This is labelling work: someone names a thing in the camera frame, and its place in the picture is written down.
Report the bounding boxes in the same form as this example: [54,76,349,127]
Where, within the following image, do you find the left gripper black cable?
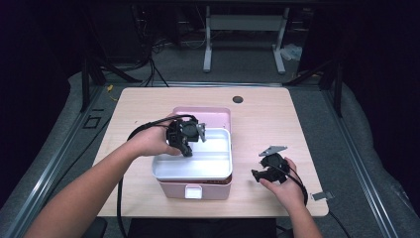
[116,113,199,238]

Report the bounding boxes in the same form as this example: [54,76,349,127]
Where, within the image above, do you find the pink storage box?
[157,106,233,201]

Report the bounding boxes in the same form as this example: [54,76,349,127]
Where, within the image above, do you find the clear plastic bag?
[281,43,304,61]

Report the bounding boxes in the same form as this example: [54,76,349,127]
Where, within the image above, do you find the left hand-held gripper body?
[165,116,208,152]

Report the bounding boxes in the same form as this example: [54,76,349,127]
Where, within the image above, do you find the aluminium floor rail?
[6,86,110,238]
[321,88,400,238]

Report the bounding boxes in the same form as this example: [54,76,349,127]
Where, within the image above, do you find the person's dark clothing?
[128,217,277,238]

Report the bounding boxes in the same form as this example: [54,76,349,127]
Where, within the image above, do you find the person's left hand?
[130,113,182,159]

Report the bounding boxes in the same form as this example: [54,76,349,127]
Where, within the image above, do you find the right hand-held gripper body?
[258,145,292,184]

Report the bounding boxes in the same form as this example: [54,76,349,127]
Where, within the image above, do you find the bundle of black cables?
[98,39,170,88]

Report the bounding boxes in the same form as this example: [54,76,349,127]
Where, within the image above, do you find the person's right hand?
[259,157,308,212]

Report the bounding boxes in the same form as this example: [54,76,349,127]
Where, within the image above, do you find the black stand leg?
[79,58,92,113]
[332,59,344,117]

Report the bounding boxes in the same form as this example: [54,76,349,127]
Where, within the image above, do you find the white metal stand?
[202,5,291,74]

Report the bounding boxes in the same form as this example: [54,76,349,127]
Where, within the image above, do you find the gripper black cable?
[116,113,199,238]
[275,163,353,238]

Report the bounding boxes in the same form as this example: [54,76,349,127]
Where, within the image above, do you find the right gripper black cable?
[275,163,353,238]

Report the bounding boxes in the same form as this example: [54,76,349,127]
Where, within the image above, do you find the white divided tray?
[152,127,233,182]

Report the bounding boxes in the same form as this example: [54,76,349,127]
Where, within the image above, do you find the black floor cable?
[49,117,113,196]

